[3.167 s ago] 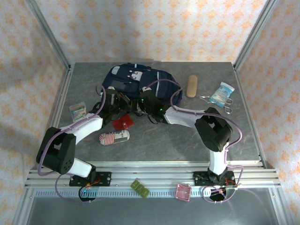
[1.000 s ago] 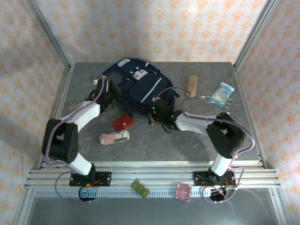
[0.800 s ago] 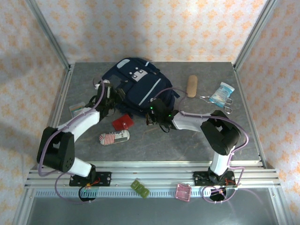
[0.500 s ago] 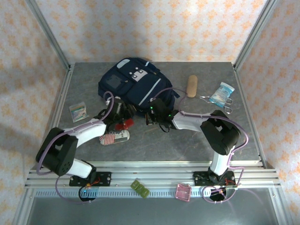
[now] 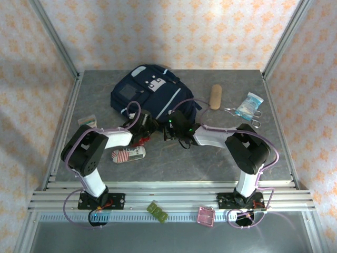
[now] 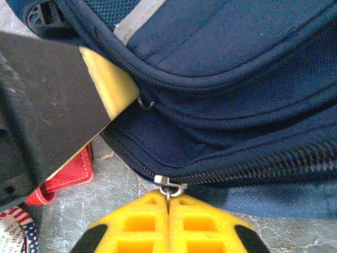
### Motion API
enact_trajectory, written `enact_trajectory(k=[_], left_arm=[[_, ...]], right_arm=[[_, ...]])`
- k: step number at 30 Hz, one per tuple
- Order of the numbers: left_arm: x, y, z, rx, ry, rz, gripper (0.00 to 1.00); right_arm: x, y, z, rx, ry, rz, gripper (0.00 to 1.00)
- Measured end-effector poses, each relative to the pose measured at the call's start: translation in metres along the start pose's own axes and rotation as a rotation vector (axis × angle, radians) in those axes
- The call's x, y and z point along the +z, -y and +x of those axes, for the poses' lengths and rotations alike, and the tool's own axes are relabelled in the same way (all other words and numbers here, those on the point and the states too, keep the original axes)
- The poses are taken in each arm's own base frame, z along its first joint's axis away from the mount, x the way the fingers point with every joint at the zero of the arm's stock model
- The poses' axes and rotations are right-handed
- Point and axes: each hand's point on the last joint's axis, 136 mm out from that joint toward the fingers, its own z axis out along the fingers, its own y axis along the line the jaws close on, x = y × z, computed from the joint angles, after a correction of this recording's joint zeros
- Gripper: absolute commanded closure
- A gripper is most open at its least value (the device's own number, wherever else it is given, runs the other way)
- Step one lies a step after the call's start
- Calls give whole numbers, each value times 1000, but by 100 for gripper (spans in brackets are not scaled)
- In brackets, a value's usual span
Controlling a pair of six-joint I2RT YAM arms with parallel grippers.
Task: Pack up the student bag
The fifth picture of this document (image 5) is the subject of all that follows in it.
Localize blue white tissue pack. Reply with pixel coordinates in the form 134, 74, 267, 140
234, 92, 264, 122

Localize red wallet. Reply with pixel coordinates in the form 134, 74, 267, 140
131, 135, 152, 148

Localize metal scissors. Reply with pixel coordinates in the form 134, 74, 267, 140
223, 106, 263, 129

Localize pink square box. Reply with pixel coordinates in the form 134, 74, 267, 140
197, 207, 215, 227

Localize aluminium frame post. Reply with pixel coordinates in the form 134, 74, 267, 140
262, 0, 315, 80
27, 0, 81, 80

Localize tan cork glasses case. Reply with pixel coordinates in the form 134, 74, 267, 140
209, 84, 223, 110

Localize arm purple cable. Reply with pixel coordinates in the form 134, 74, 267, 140
64, 101, 142, 230
172, 97, 280, 230

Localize red striped pencil case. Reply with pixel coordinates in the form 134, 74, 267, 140
110, 146, 146, 164

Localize slotted grey cable duct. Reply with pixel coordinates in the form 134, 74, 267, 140
36, 212, 303, 224

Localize aluminium frame leg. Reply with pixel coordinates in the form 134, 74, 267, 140
13, 210, 40, 253
301, 210, 329, 253

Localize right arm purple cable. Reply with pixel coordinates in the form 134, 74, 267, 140
172, 97, 280, 230

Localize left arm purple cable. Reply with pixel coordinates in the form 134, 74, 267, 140
64, 101, 142, 230

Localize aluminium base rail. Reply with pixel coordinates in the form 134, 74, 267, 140
27, 180, 315, 213

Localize navy blue backpack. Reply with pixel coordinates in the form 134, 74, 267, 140
110, 64, 202, 124

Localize aluminium side rail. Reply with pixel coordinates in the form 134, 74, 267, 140
34, 72, 85, 192
262, 72, 301, 190

